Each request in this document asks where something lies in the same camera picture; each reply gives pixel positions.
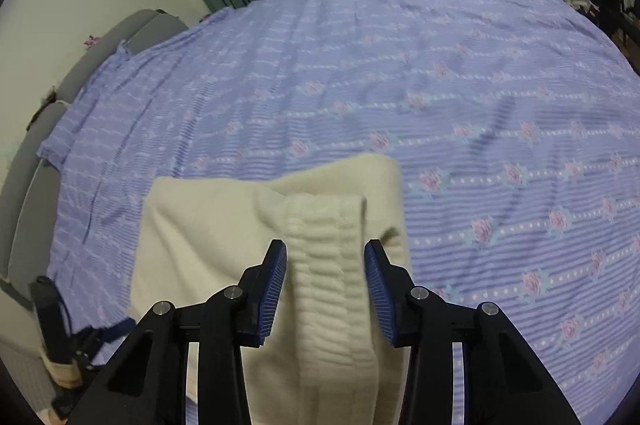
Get purple floral bed sheet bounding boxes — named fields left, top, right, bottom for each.
left=39, top=0, right=639, bottom=424

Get purple toy on headboard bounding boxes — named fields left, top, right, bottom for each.
left=84, top=35, right=100, bottom=49

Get grey padded headboard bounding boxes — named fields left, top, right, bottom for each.
left=0, top=8, right=190, bottom=306

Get cream white pants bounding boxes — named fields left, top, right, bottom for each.
left=129, top=154, right=409, bottom=424

